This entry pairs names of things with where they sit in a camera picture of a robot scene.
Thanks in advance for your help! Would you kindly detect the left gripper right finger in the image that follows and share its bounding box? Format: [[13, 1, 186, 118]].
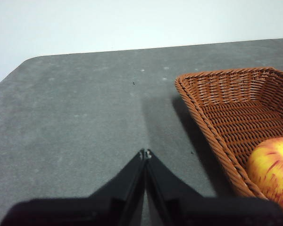
[[144, 148, 283, 226]]

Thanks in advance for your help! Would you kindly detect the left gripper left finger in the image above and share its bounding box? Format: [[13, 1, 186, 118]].
[[0, 148, 147, 226]]

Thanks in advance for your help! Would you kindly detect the brown woven wicker basket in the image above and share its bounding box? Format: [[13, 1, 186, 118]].
[[174, 67, 283, 216]]

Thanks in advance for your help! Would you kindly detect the red apple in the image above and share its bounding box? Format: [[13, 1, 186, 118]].
[[246, 137, 283, 216]]

